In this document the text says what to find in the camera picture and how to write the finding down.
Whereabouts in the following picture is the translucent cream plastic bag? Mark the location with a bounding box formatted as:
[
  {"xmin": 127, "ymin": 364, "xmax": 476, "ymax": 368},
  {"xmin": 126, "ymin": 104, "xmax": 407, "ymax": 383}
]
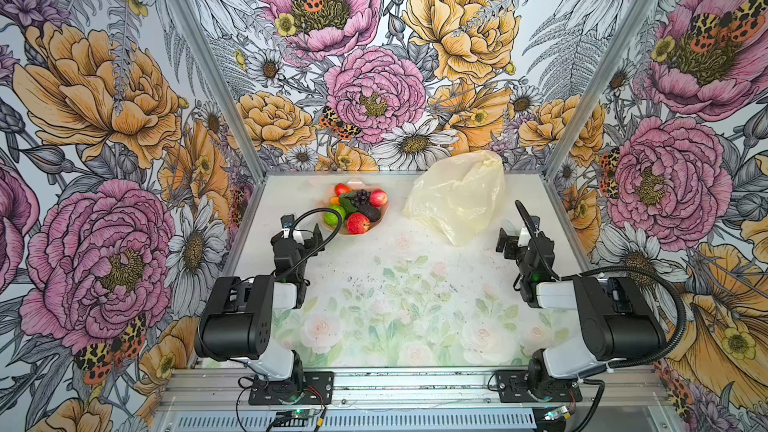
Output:
[{"xmin": 403, "ymin": 150, "xmax": 506, "ymax": 247}]

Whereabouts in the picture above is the red apple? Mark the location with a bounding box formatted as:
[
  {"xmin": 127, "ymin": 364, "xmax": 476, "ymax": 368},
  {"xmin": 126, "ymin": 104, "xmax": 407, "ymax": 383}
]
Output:
[{"xmin": 369, "ymin": 190, "xmax": 389, "ymax": 208}]

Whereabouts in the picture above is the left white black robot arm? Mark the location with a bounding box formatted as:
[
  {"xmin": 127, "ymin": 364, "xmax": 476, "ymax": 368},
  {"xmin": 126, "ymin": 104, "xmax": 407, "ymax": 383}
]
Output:
[{"xmin": 194, "ymin": 210, "xmax": 333, "ymax": 406}]

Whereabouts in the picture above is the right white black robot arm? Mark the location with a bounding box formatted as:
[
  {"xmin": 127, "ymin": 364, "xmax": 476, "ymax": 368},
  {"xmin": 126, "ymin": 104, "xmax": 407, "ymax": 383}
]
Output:
[{"xmin": 495, "ymin": 227, "xmax": 667, "ymax": 401}]

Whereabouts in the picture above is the green bumpy fruit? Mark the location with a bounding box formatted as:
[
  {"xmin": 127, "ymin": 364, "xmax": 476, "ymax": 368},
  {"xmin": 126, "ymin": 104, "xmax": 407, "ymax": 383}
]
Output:
[{"xmin": 324, "ymin": 204, "xmax": 346, "ymax": 227}]

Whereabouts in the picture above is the red bumpy fruit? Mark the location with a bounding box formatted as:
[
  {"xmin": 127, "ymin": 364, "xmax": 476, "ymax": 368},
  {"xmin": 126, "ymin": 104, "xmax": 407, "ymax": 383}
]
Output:
[{"xmin": 346, "ymin": 212, "xmax": 371, "ymax": 235}]

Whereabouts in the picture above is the red yellow peach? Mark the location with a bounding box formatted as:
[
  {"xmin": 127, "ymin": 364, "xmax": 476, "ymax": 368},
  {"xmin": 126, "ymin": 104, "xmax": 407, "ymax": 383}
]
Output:
[{"xmin": 334, "ymin": 183, "xmax": 351, "ymax": 197}]

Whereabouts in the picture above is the dark avocado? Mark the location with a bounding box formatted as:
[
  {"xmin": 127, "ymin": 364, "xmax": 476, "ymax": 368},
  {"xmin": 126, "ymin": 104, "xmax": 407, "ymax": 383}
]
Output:
[{"xmin": 357, "ymin": 204, "xmax": 382, "ymax": 223}]

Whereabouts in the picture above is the dark purple grape bunch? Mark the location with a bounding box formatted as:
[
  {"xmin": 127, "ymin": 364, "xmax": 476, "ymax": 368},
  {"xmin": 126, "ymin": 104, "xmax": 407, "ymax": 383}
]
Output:
[{"xmin": 352, "ymin": 190, "xmax": 371, "ymax": 205}]

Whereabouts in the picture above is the white perforated vent strip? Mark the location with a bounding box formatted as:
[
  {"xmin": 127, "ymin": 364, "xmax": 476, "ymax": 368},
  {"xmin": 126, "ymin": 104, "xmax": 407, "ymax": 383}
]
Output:
[{"xmin": 166, "ymin": 408, "xmax": 537, "ymax": 431}]

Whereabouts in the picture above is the right black corrugated cable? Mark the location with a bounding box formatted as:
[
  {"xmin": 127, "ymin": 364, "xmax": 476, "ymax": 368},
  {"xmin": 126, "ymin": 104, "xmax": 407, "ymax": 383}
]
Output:
[{"xmin": 514, "ymin": 199, "xmax": 688, "ymax": 370}]

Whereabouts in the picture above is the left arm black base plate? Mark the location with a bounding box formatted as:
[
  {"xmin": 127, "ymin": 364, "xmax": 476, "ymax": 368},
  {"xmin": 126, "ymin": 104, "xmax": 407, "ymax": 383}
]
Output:
[{"xmin": 248, "ymin": 372, "xmax": 335, "ymax": 406}]

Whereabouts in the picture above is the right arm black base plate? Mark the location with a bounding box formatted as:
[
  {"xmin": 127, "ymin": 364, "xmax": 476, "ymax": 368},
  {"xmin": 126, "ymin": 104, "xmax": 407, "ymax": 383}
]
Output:
[{"xmin": 490, "ymin": 369, "xmax": 583, "ymax": 403}]

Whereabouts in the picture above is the aluminium front rail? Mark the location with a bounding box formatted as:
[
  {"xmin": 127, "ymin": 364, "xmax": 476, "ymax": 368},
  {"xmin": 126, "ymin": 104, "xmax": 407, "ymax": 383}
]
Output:
[{"xmin": 158, "ymin": 366, "xmax": 670, "ymax": 412}]

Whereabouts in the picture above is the left aluminium corner post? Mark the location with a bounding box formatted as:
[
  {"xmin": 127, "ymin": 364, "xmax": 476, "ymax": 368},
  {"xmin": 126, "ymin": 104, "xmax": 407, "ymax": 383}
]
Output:
[{"xmin": 167, "ymin": 0, "xmax": 266, "ymax": 185}]

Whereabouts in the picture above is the aluminium corner post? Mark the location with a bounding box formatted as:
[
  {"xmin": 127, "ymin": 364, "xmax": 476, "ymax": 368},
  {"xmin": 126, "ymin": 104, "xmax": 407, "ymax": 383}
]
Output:
[
  {"xmin": 542, "ymin": 0, "xmax": 658, "ymax": 181},
  {"xmin": 167, "ymin": 0, "xmax": 266, "ymax": 185}
]

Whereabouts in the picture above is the right aluminium corner post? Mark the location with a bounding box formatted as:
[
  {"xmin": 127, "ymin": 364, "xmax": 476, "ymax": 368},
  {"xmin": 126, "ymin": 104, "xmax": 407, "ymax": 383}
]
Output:
[{"xmin": 542, "ymin": 0, "xmax": 658, "ymax": 181}]

